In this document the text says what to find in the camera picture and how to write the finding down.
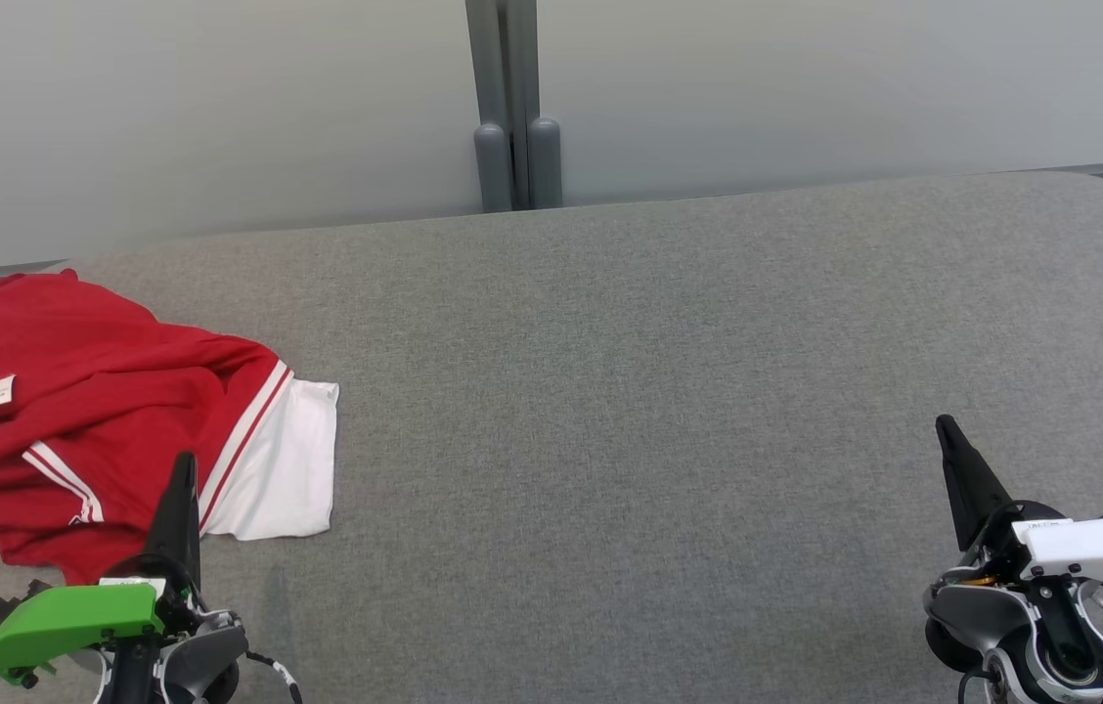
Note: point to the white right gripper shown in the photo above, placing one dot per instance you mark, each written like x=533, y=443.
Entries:
x=1089, y=548

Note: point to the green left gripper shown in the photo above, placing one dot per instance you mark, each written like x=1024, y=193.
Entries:
x=72, y=621

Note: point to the red white basketball jersey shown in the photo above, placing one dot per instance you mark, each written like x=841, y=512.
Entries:
x=72, y=342

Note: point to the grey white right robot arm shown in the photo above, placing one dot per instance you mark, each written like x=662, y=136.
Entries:
x=972, y=611

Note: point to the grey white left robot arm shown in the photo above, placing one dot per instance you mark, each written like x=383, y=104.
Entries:
x=209, y=655

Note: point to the grey partition post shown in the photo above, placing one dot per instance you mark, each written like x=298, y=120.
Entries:
x=491, y=147
x=544, y=147

